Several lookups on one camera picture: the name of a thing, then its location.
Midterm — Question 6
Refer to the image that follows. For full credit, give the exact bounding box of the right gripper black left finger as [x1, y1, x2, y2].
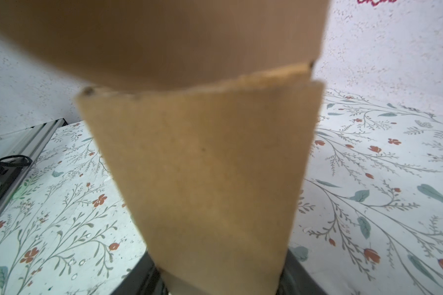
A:
[112, 252, 166, 295]

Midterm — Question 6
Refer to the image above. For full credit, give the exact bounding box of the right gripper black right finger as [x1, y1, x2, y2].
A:
[278, 250, 327, 295]

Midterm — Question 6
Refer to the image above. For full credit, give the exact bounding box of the brown cardboard box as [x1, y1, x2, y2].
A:
[0, 1, 329, 295]

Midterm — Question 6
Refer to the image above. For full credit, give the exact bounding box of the aluminium front rail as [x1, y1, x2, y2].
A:
[0, 119, 68, 214]

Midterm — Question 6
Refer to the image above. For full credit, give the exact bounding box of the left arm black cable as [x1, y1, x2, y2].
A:
[0, 154, 33, 168]

